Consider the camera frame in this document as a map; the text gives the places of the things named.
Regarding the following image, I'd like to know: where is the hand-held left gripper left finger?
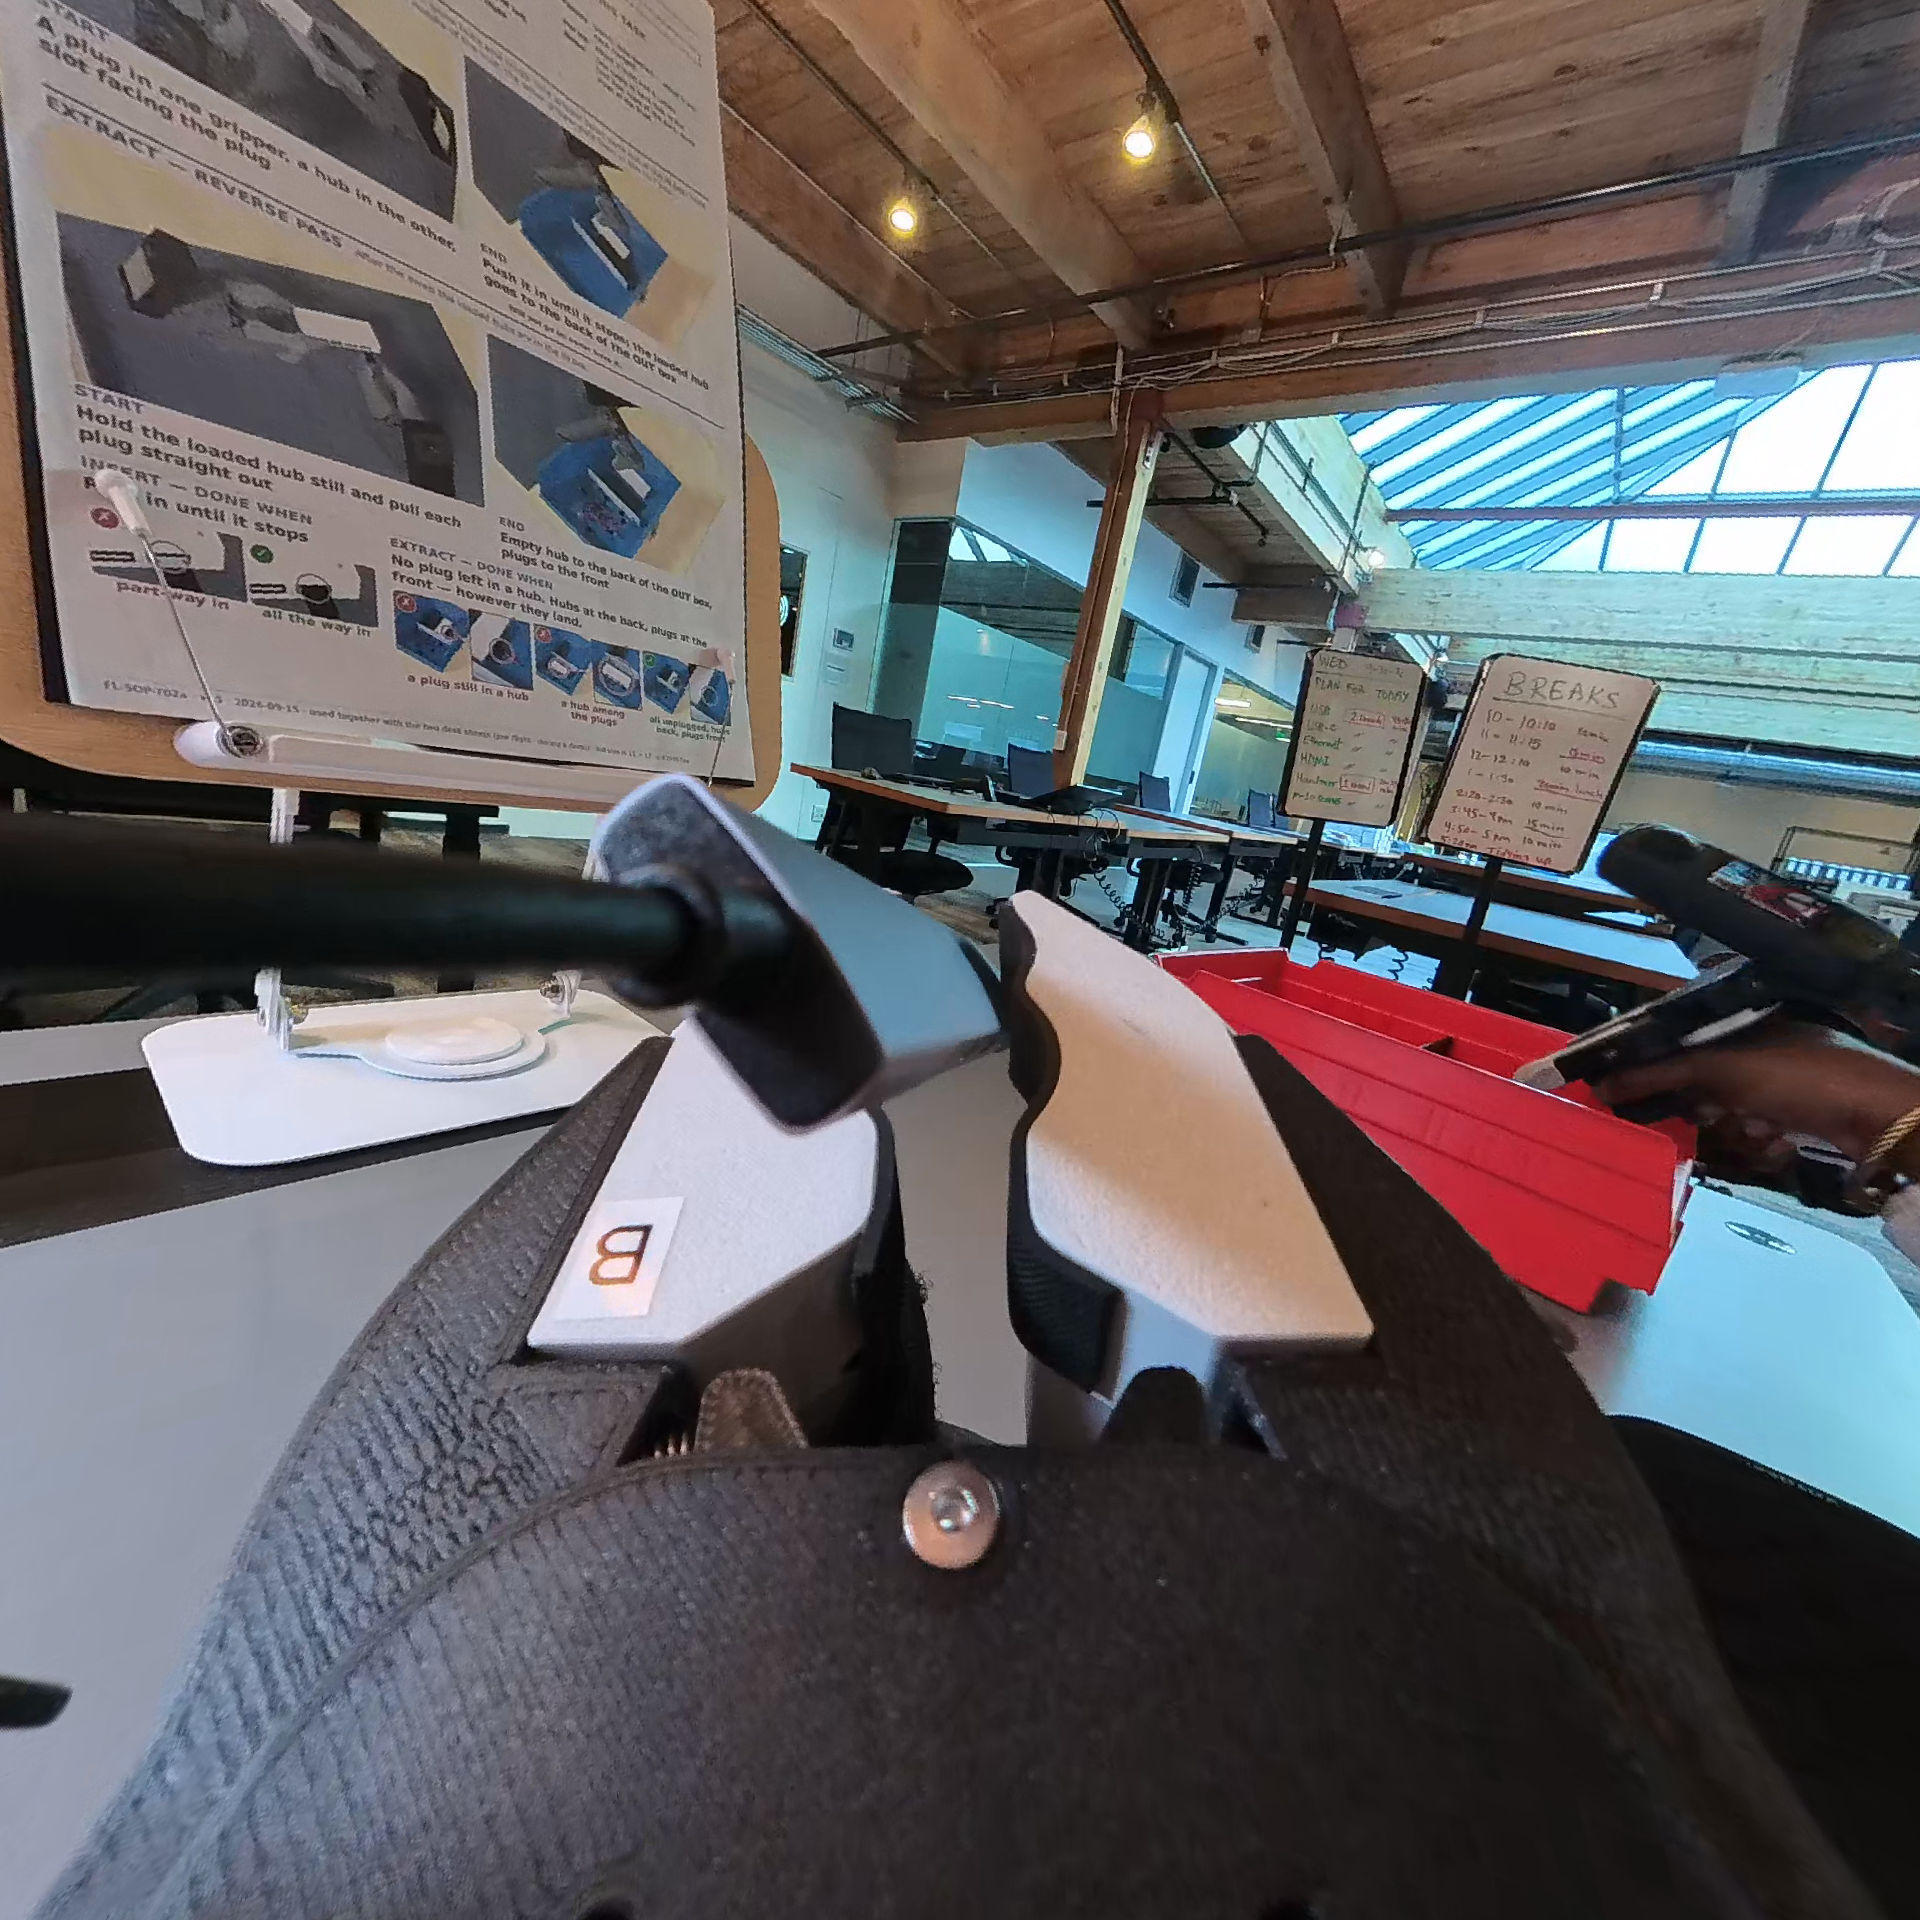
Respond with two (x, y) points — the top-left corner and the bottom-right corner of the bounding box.
(526, 1018), (941, 1445)

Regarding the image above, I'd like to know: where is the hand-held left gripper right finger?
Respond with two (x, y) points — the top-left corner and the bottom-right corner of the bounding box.
(997, 888), (1376, 1445)

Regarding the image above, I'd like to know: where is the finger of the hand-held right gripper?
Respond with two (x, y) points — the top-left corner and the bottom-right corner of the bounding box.
(1511, 990), (1709, 1092)

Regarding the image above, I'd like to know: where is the red plastic bin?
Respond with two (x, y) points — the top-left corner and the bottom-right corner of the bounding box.
(1155, 943), (1702, 1315)

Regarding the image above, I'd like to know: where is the grey usb hub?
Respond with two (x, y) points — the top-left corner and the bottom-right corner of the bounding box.
(0, 778), (1009, 1130)

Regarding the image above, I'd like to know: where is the person's right hand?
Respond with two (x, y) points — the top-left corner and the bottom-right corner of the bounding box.
(1593, 1036), (1920, 1202)

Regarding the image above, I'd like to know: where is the wooden office desk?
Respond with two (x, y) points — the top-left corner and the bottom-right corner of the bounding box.
(791, 762), (1309, 947)
(1306, 877), (1696, 999)

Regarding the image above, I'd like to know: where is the handwritten whiteboard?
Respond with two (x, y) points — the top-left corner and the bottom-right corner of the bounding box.
(1417, 651), (1662, 880)
(1278, 644), (1432, 830)

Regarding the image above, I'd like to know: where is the black office chair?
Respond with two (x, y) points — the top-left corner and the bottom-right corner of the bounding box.
(863, 795), (976, 903)

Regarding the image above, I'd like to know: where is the instruction poster on stand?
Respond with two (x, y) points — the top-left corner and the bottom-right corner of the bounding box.
(0, 0), (785, 1167)

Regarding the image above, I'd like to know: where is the black quilted cushion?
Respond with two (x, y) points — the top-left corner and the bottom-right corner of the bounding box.
(1613, 1416), (1920, 1920)

